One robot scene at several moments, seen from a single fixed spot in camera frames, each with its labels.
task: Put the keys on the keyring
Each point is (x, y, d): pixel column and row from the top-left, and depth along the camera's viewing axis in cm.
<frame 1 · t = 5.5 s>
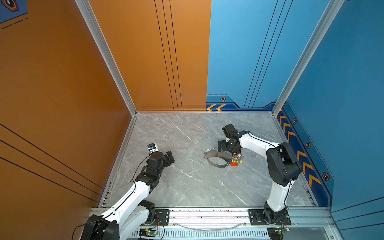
left hand: (165, 152, 86), fingers open
right hand: (223, 149, 96), fingers open
bunch of coloured keys: (238, 159, 96), on the table

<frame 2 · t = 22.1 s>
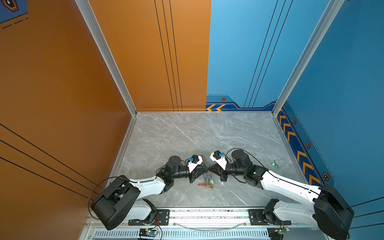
left hand: (206, 168, 78), fingers closed
right hand: (208, 169, 76), fingers closed
green key tag: (273, 164, 93), on the table
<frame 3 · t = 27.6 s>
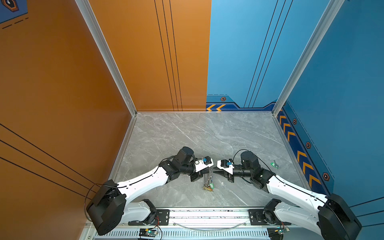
left hand: (208, 169, 78), fingers closed
right hand: (214, 169, 76), fingers closed
bunch of coloured keys: (209, 186, 79), point 6 cm above the table
the other named things where they were.

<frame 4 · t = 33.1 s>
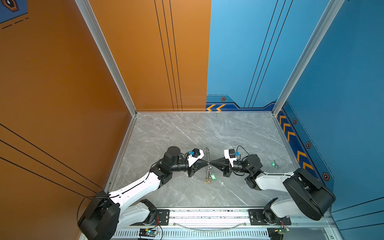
left hand: (206, 161, 74), fingers closed
right hand: (210, 164, 72), fingers closed
bunch of coloured keys: (209, 177, 74), point 15 cm above the table
the other named things where they were.

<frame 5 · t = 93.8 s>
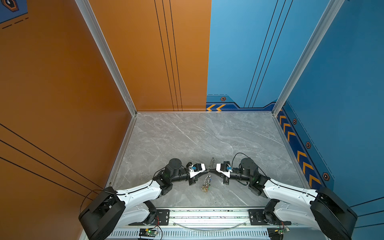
left hand: (206, 168, 76), fingers closed
right hand: (209, 170, 74), fingers closed
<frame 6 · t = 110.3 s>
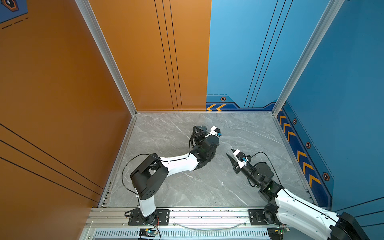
left hand: (192, 128, 82), fingers closed
right hand: (229, 151, 76), fingers open
